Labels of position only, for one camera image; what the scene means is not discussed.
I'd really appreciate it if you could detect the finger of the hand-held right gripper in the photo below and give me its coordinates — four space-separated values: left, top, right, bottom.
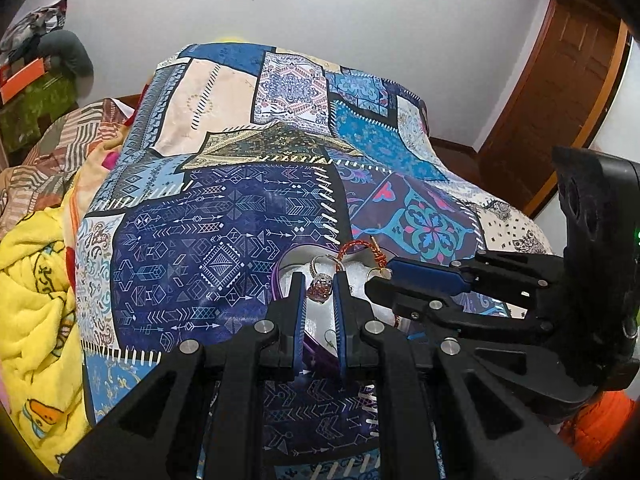
364 277 581 408
386 249 568 312

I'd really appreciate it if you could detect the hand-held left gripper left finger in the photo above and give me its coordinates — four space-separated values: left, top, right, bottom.
59 272 309 480

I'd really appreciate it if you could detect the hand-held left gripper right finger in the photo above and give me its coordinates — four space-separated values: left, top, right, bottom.
332 272 587 480

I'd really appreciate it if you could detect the purple heart-shaped jewelry box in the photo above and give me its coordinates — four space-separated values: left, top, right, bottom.
272 244 408 367

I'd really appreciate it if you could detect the silver ring with pink gem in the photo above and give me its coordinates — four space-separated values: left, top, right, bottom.
307 255 344 304

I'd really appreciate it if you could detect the copper red twisted bracelet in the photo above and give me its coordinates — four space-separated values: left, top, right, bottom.
337 235 392 270

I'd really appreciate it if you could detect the blue patchwork printed blanket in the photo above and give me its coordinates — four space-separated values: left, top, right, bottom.
80 42 556 480

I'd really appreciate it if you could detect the orange quilted cloth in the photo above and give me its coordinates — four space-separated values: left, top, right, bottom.
552 387 638 468

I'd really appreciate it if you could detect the brown wooden door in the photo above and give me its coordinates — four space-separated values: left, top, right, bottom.
477 0 631 218

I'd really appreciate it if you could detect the yellow cartoon fleece blanket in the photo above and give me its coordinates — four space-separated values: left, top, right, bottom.
0 210 93 476

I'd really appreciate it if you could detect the striped brown pink blanket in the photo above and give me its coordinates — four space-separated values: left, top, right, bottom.
0 96 143 241

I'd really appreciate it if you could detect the green patterned box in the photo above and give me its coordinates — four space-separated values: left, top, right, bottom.
0 72 81 156

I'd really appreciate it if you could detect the grey cloth bundle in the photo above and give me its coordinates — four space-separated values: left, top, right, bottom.
36 30 95 78

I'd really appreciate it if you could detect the orange cardboard box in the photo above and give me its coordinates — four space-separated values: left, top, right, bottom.
0 56 47 103

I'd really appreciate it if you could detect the floral patterned cloth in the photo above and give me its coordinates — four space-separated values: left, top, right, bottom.
0 0 68 53

